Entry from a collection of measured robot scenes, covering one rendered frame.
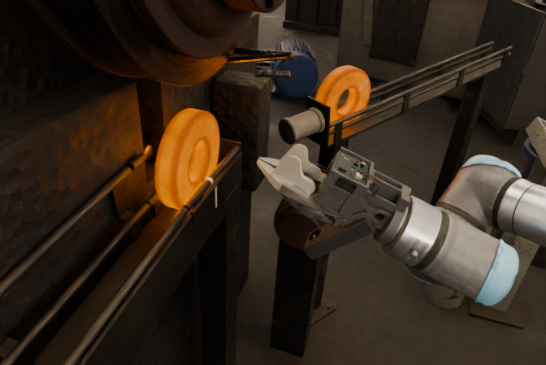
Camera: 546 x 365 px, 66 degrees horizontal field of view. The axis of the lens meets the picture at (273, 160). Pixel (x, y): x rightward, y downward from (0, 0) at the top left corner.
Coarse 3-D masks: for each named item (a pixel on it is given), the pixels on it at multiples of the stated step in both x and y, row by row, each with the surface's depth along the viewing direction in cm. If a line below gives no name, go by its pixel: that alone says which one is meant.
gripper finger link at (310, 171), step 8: (296, 144) 60; (288, 152) 61; (296, 152) 61; (304, 152) 60; (264, 160) 61; (272, 160) 62; (280, 160) 62; (304, 160) 61; (304, 168) 62; (312, 168) 61; (312, 176) 62
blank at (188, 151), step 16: (192, 112) 61; (208, 112) 64; (176, 128) 59; (192, 128) 60; (208, 128) 65; (160, 144) 58; (176, 144) 58; (192, 144) 61; (208, 144) 67; (160, 160) 58; (176, 160) 57; (192, 160) 69; (208, 160) 68; (160, 176) 58; (176, 176) 58; (192, 176) 67; (160, 192) 60; (176, 192) 59; (192, 192) 64; (176, 208) 63
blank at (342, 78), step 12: (336, 72) 94; (348, 72) 94; (360, 72) 96; (324, 84) 94; (336, 84) 93; (348, 84) 95; (360, 84) 98; (324, 96) 93; (336, 96) 95; (348, 96) 102; (360, 96) 100; (336, 108) 97; (348, 108) 101; (360, 108) 102; (348, 120) 101
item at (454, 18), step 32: (352, 0) 306; (384, 0) 292; (416, 0) 282; (448, 0) 273; (480, 0) 263; (352, 32) 315; (384, 32) 301; (416, 32) 290; (448, 32) 280; (352, 64) 326; (384, 64) 312; (416, 64) 300; (448, 96) 299
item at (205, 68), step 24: (48, 0) 36; (72, 0) 35; (96, 0) 33; (120, 0) 36; (72, 24) 38; (96, 24) 37; (120, 24) 36; (144, 24) 40; (96, 48) 42; (120, 48) 38; (144, 48) 40; (144, 72) 42; (168, 72) 46; (192, 72) 51
